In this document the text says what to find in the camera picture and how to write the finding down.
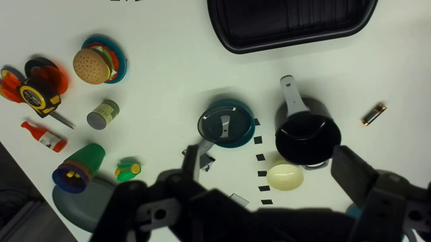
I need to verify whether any green cup purple rim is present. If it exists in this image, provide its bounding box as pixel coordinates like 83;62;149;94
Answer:
52;143;107;195

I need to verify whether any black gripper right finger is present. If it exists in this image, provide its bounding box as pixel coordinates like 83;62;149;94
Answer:
330;146;431;242

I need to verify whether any cream round ball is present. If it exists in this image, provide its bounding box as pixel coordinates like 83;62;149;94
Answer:
266;163;306;193

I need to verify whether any red translucent round dish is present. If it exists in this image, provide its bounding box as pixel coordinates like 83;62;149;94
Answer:
25;57;72;97

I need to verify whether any grey plate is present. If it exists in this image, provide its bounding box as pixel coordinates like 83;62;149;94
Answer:
52;176;119;234

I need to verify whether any green yellow toy corn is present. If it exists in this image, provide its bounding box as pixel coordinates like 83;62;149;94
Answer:
115;158;143;183

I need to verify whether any black baking tray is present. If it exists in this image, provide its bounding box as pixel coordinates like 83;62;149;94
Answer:
206;0;380;55

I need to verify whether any AA battery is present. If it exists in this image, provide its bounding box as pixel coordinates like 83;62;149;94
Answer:
361;101;388;127

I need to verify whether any yellow black tape measure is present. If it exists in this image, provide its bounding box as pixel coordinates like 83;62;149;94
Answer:
18;78;76;131

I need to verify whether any small grey tape piece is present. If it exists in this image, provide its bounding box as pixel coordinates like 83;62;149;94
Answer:
231;193;251;209

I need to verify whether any black pot grey handle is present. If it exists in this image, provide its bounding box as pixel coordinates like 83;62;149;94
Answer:
274;74;342;170

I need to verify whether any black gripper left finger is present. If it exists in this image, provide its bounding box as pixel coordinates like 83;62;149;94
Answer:
89;143;213;242

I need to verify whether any red toy ketchup bottle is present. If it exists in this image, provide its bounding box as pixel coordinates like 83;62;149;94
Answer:
21;120;69;154

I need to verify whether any toy burger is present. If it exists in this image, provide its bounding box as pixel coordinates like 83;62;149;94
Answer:
72;42;119;86

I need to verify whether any grey toy can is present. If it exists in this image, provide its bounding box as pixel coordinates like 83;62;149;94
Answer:
85;98;122;132

